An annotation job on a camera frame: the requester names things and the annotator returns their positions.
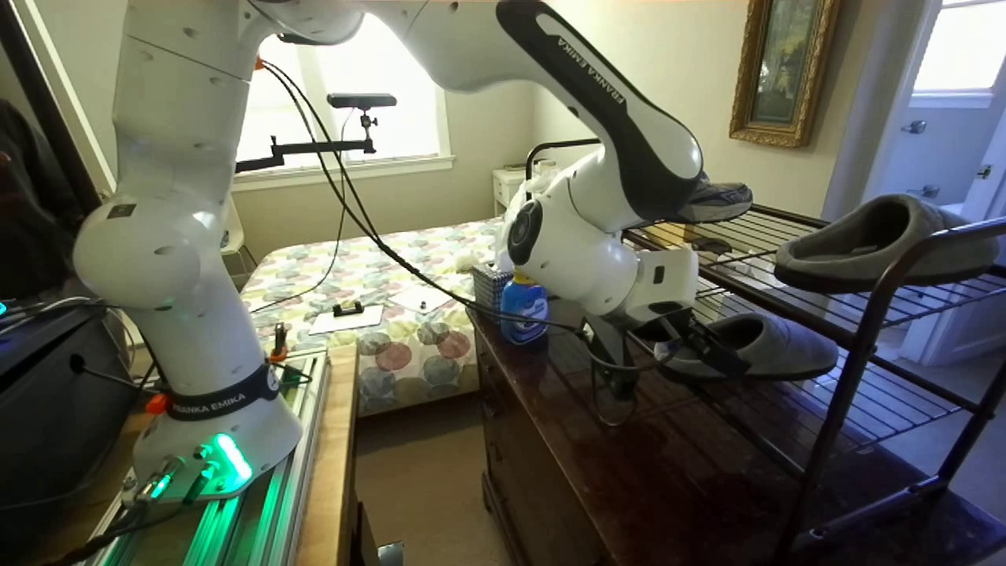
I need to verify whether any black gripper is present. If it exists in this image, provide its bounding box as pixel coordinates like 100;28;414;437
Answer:
627;300;753;382

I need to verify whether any grey slipper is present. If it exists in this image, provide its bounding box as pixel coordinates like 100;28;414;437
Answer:
654;311;843;385
771;192;1001;296

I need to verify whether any dark metal shoe rack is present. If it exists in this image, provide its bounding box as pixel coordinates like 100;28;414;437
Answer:
520;135;1006;566

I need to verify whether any grey blue sneaker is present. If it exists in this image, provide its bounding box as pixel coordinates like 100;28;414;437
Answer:
676;180;756;228

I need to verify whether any dark wooden dresser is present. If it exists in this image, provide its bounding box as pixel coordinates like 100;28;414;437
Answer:
467;281;1006;566

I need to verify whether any blue spray bottle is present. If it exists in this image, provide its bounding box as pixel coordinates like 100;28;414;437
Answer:
497;271;554;352

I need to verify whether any dark box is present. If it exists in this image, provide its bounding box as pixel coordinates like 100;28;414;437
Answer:
467;262;511;318

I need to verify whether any gold framed picture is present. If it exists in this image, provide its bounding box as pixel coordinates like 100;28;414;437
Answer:
729;0;844;151

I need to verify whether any white cabinet with knobs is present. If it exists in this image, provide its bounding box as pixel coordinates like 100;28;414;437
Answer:
866;91;1006;372

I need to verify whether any bed with floral bedspread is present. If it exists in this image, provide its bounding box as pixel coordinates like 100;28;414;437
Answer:
234;214;515;418

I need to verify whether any white paper sheet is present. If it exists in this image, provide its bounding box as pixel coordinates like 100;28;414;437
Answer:
309;301;387;336

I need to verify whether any bright window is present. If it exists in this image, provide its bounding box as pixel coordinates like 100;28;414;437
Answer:
232;34;456;177
908;0;1006;103

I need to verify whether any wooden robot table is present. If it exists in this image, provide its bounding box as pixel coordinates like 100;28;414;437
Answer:
0;344;361;566

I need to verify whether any black controller box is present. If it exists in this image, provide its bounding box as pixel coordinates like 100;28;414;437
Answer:
0;301;137;538

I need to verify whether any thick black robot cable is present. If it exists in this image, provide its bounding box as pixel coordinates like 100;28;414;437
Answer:
250;57;632;373

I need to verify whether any thin black hanging cable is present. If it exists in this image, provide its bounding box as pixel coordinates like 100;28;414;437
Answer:
249;192;355;318

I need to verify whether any black camera on boom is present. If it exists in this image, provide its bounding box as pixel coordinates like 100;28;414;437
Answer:
322;91;401;114

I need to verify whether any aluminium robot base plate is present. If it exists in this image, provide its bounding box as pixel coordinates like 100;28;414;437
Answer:
87;360;333;566

